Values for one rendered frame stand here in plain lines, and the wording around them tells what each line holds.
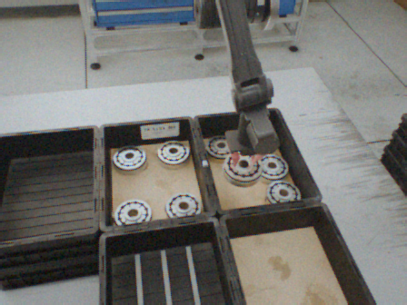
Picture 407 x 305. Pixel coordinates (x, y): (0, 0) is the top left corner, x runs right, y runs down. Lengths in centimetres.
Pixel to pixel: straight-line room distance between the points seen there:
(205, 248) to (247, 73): 51
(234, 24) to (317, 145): 91
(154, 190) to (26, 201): 37
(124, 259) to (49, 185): 35
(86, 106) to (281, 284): 108
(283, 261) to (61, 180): 70
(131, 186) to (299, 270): 54
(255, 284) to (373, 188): 65
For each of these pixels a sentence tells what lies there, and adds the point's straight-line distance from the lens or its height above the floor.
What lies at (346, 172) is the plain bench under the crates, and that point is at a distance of 152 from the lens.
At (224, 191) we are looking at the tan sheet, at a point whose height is 83.
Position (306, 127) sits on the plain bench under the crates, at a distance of 165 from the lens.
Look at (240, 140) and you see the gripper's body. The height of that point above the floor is 113.
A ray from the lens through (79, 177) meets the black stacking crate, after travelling 126.
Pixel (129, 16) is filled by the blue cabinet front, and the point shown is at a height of 39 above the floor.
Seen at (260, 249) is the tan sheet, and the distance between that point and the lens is 109.
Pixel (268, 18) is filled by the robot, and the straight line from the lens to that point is 145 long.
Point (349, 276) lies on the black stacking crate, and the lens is 104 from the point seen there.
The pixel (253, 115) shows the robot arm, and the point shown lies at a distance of 82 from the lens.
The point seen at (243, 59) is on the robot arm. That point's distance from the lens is 78.
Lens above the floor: 177
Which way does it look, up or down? 47 degrees down
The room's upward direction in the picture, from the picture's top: 4 degrees clockwise
